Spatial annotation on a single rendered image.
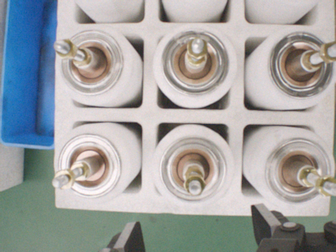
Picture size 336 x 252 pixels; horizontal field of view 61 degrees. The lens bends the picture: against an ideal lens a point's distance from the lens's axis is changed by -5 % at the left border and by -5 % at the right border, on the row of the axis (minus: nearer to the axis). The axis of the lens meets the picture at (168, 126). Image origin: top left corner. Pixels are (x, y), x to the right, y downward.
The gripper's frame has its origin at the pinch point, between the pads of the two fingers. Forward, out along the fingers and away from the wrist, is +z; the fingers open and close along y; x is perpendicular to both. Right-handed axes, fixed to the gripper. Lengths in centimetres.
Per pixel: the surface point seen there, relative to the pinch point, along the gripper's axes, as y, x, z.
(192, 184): 0.0, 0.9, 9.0
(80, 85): -10.8, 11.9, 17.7
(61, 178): -11.0, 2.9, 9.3
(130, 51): -4.7, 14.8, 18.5
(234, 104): 6.9, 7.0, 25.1
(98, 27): -7.8, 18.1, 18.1
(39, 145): -24.3, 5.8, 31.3
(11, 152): -34, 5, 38
